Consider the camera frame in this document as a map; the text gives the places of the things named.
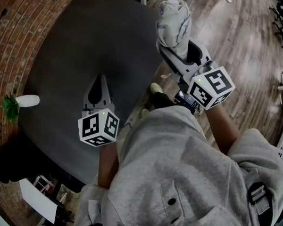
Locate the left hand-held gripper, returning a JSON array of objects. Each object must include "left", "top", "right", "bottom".
[{"left": 77, "top": 74, "right": 120, "bottom": 147}]

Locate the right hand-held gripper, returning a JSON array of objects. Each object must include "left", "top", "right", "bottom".
[{"left": 159, "top": 39, "right": 236, "bottom": 111}]

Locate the grey umbrella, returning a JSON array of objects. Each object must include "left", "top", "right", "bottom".
[{"left": 155, "top": 0, "right": 193, "bottom": 61}]

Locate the person's left forearm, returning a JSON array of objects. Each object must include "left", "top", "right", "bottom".
[{"left": 97, "top": 143, "right": 121, "bottom": 189}]

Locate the person's right forearm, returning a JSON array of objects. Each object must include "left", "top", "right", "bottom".
[{"left": 205, "top": 104, "right": 241, "bottom": 155}]

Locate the black device with screen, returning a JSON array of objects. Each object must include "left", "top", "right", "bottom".
[{"left": 174, "top": 90, "right": 200, "bottom": 114}]

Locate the person's dark trouser leg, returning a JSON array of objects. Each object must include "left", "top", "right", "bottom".
[{"left": 145, "top": 91, "right": 179, "bottom": 114}]

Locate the white vase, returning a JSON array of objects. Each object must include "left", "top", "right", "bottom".
[{"left": 15, "top": 94, "right": 41, "bottom": 108}]

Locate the green plant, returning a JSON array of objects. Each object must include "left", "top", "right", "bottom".
[{"left": 0, "top": 94, "right": 21, "bottom": 122}]

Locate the black office chair base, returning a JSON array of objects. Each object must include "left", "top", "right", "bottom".
[{"left": 268, "top": 0, "right": 283, "bottom": 48}]

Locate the white stool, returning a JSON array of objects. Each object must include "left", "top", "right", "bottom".
[{"left": 33, "top": 174, "right": 54, "bottom": 193}]

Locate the black chair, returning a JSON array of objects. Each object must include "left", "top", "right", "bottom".
[{"left": 0, "top": 135, "right": 62, "bottom": 185}]

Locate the person's grey sweatshirt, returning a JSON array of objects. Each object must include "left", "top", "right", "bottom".
[{"left": 73, "top": 105, "right": 283, "bottom": 226}]

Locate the white board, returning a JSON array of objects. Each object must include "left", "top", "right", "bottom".
[{"left": 18, "top": 178, "right": 58, "bottom": 225}]

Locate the grey harness buckle strap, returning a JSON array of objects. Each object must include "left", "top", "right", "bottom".
[{"left": 246, "top": 169, "right": 275, "bottom": 219}]

